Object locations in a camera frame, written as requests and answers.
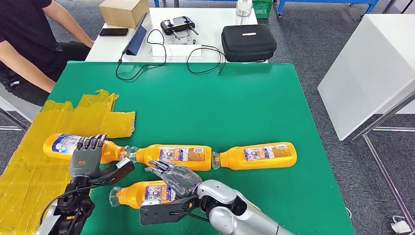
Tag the large white table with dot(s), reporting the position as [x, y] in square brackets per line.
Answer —
[366, 74]

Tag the black remote controller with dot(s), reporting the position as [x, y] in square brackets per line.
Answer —
[176, 27]

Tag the person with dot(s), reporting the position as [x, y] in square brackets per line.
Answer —
[22, 26]

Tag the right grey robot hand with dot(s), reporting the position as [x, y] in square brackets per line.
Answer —
[181, 180]

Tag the orange bottle with clear cap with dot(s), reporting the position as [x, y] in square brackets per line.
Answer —
[201, 162]
[133, 194]
[58, 146]
[233, 160]

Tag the white power adapter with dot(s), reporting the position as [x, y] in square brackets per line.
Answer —
[401, 227]

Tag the yellow tape patch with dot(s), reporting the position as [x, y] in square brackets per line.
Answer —
[39, 181]

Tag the brown cardboard box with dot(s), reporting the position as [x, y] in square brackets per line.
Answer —
[123, 13]

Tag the blue metal frame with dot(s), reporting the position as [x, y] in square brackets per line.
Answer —
[356, 1]

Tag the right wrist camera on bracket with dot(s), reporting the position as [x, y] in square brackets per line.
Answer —
[162, 214]

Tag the white stool with metal legs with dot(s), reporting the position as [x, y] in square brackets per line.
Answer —
[19, 112]

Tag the green plastic crate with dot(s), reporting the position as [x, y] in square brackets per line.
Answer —
[261, 10]

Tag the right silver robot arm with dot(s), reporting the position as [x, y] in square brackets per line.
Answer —
[233, 220]

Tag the tablet in blue case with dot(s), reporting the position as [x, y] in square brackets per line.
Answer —
[137, 40]

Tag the person's right forearm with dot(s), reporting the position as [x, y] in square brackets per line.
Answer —
[29, 68]

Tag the clear plastic bottle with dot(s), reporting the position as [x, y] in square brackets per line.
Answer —
[243, 9]

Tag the clear plastic bag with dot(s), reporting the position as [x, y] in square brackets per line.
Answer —
[181, 38]

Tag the black smartphone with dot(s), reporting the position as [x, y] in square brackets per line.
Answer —
[113, 32]

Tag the black zip case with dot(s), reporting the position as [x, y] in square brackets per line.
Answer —
[248, 44]

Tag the white desk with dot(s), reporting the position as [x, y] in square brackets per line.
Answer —
[210, 18]

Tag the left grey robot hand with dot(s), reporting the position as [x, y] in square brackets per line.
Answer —
[86, 160]

